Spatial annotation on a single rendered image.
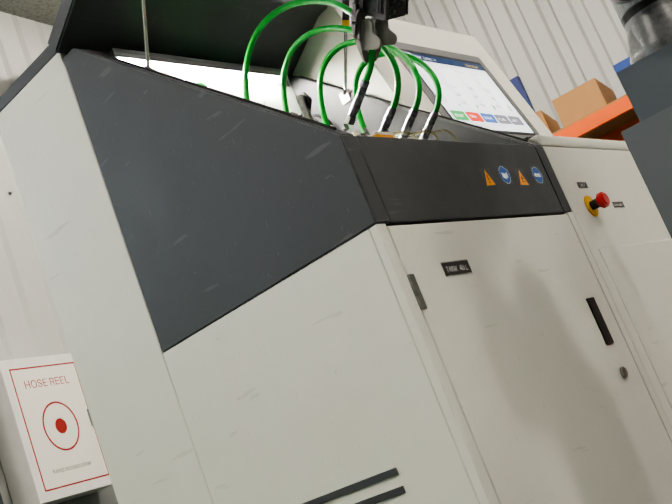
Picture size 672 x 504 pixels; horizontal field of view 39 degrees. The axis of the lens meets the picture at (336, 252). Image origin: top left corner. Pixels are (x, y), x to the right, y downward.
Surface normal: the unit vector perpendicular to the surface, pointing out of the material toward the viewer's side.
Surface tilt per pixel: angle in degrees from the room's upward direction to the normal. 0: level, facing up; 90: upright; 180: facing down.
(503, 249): 90
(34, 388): 90
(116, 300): 90
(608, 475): 90
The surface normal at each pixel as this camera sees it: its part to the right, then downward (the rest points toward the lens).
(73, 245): -0.63, 0.06
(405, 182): 0.69, -0.41
